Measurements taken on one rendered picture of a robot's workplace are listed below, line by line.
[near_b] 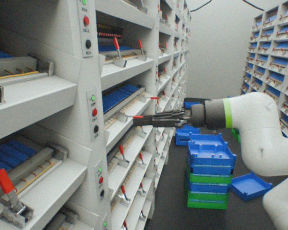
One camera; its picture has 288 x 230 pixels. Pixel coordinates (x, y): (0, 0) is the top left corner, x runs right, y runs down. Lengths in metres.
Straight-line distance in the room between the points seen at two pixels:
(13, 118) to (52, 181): 0.18
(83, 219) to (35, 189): 0.21
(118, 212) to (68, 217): 0.33
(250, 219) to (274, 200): 0.78
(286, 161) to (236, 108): 0.17
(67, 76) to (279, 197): 0.90
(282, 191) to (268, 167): 0.44
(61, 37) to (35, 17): 0.06
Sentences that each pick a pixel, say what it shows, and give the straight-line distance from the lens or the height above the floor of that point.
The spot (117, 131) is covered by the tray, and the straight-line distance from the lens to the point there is 0.62.
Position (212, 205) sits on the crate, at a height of 0.03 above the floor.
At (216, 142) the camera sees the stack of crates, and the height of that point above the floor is 0.32.
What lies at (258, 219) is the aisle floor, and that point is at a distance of 1.79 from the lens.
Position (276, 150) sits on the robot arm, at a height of 0.96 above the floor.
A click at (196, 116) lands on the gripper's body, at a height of 0.99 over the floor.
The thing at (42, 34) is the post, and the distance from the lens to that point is 0.44.
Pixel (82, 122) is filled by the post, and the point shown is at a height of 1.04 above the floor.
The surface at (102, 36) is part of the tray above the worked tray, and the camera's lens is 0.88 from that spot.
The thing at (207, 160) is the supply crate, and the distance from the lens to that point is 1.45.
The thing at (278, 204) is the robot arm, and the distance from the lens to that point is 0.99.
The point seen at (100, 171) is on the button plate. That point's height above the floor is 0.88.
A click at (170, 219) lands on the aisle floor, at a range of 1.60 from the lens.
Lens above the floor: 1.19
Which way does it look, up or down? 20 degrees down
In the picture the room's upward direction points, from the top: straight up
